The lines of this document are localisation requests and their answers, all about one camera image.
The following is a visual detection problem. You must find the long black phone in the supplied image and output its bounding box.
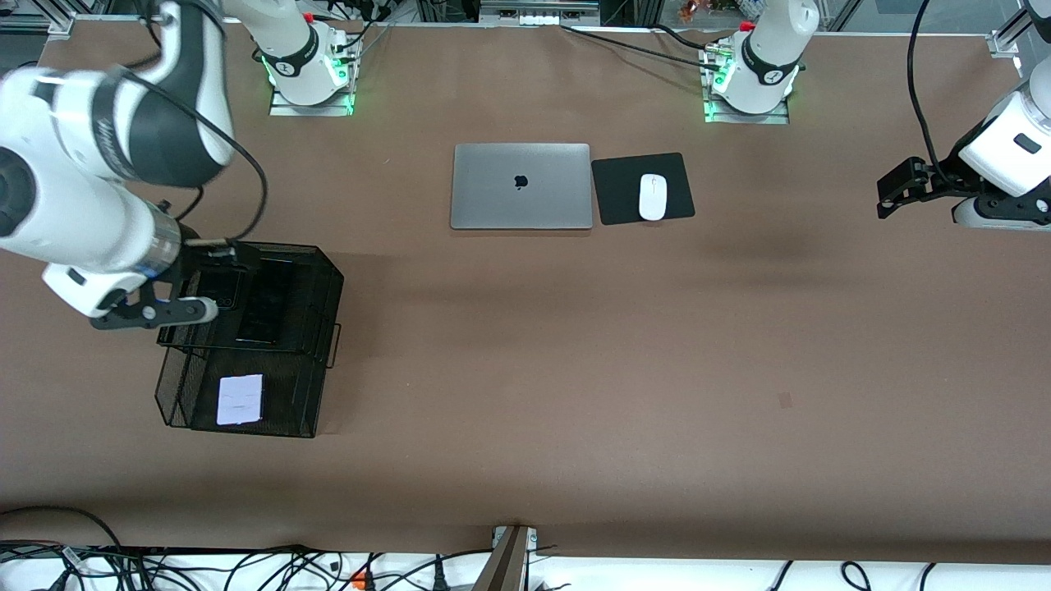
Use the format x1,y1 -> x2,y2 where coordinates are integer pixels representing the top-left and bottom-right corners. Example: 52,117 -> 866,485
236,258 -> 295,346

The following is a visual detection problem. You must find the black mesh two-tier tray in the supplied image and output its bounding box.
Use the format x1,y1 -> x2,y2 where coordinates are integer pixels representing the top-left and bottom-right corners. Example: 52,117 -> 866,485
154,241 -> 344,439

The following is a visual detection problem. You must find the white computer mouse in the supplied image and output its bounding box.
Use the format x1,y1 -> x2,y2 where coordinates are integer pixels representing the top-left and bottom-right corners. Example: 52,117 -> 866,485
639,173 -> 668,222

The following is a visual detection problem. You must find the silver laptop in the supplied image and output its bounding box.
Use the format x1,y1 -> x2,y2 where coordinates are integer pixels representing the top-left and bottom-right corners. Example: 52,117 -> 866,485
450,143 -> 594,231

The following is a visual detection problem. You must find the black mouse pad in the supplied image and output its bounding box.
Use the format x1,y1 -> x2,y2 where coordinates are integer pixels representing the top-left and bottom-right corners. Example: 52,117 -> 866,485
591,152 -> 696,226

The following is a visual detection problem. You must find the white power strip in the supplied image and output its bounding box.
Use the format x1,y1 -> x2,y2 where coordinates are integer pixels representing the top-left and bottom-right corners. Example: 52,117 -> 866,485
480,0 -> 600,25

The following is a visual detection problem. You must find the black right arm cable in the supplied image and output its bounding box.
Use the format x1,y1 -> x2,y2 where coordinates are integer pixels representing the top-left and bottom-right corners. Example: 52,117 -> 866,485
123,66 -> 269,247

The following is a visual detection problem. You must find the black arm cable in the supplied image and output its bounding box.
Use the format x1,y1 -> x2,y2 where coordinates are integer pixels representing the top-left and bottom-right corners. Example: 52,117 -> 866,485
123,66 -> 269,247
906,0 -> 957,177

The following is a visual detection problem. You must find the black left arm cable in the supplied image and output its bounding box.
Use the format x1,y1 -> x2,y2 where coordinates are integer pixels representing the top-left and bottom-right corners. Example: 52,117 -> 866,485
906,0 -> 957,177

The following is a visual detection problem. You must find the aluminium frame profile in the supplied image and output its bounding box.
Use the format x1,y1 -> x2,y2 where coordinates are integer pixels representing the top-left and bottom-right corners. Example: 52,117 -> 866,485
0,0 -> 87,38
989,0 -> 1051,58

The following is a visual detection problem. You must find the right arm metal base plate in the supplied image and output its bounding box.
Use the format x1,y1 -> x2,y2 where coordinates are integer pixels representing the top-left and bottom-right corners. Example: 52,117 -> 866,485
269,80 -> 356,117

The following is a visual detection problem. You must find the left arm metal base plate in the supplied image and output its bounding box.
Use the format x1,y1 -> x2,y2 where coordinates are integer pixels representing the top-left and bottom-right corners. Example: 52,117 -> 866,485
704,89 -> 791,126

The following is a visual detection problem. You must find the short black table cable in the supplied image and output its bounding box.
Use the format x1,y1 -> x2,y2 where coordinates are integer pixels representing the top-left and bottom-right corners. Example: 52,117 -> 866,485
653,23 -> 719,52

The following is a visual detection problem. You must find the long black table cable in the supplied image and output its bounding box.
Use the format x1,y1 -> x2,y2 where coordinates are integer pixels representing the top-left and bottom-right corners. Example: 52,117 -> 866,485
561,25 -> 727,68

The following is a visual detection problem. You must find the grey metal camera post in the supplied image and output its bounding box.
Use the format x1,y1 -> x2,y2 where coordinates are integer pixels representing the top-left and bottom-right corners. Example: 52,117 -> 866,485
475,525 -> 539,591

